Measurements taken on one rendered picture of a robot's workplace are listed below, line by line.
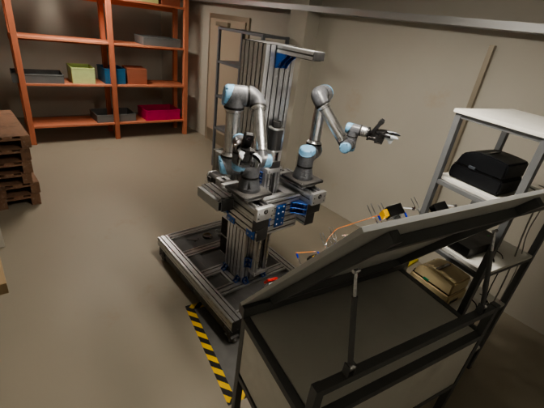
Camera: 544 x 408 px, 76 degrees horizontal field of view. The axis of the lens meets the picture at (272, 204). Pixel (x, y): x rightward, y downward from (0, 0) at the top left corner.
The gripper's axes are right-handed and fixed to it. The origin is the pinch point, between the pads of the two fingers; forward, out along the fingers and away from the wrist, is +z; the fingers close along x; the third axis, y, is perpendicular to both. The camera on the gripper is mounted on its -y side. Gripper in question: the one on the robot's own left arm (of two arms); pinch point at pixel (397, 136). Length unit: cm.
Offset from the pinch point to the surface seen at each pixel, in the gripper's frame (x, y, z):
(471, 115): 26, -30, 34
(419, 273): 34, 77, 40
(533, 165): 49, -19, 65
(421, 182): -124, 90, 30
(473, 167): 27, -2, 45
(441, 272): 37, 69, 52
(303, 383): 153, 58, -1
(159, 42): -268, 34, -429
